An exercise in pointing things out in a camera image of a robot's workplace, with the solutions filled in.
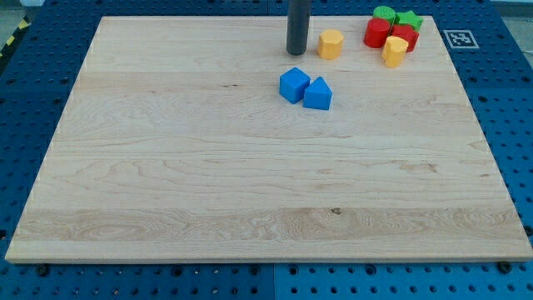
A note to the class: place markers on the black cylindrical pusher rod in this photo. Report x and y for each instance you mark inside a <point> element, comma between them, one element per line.
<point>298,16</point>

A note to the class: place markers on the red cylinder block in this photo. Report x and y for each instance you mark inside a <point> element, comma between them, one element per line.
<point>377,31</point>

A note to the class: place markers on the red block behind heart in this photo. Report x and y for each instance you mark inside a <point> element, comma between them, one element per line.
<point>407,33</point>

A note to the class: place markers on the blue cube block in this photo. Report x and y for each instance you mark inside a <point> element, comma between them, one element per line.
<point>293,84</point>

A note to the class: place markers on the yellow hexagon block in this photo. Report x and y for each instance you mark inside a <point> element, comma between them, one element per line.
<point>330,44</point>

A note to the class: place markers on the blue triangle block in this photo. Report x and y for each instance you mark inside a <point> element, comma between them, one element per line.
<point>318,95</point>

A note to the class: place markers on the green cylinder block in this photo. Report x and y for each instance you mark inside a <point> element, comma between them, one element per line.
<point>385,12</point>

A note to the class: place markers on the green star block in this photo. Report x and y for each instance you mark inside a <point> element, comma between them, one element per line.
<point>409,18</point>

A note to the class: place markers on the yellow heart block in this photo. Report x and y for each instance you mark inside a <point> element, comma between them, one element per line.
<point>394,51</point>

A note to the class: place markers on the wooden board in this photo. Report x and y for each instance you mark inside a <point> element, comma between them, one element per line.
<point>175,146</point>

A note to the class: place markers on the white fiducial marker tag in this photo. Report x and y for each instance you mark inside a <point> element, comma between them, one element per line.
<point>460,39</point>

